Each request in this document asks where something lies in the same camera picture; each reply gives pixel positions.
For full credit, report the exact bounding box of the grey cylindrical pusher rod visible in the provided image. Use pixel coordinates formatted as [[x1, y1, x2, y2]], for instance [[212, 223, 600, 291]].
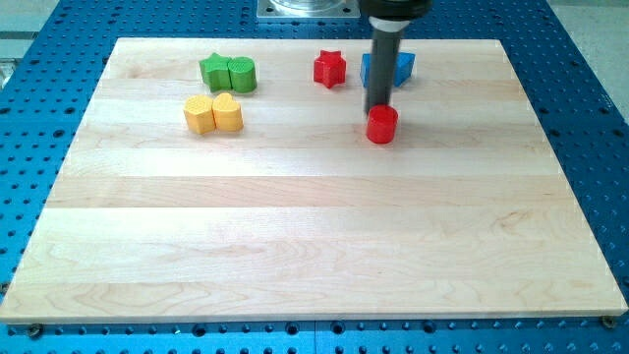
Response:
[[364, 17, 410, 115]]

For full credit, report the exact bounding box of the blue triangle block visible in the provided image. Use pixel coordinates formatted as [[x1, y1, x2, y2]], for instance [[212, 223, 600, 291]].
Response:
[[360, 52, 416, 89]]

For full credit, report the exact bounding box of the yellow heart block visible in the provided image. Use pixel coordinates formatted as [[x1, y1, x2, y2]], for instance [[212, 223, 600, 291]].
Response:
[[212, 92, 244, 132]]

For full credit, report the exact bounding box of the yellow hexagon block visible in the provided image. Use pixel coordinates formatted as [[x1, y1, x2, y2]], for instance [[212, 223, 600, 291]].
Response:
[[184, 94, 216, 135]]

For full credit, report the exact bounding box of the red cylinder block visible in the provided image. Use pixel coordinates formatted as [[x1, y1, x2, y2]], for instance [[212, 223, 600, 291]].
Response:
[[366, 104, 398, 144]]

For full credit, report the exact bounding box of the green cylinder block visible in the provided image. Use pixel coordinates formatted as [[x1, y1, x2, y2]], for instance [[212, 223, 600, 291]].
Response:
[[228, 57, 257, 93]]

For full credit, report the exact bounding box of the green star block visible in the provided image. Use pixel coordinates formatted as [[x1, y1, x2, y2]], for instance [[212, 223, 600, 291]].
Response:
[[199, 53, 232, 92]]

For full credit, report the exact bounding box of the blue perforated metal table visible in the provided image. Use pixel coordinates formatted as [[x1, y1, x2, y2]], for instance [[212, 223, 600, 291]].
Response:
[[1, 1, 628, 353]]

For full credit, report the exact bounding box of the light wooden board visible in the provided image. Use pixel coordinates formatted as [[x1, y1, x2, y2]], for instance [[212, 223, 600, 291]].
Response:
[[1, 38, 627, 325]]

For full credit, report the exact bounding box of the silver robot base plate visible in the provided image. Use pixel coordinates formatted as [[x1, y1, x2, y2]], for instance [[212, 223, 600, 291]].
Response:
[[257, 0, 361, 20]]

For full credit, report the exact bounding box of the red star block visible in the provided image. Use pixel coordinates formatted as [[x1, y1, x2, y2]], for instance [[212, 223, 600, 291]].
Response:
[[313, 50, 347, 89]]

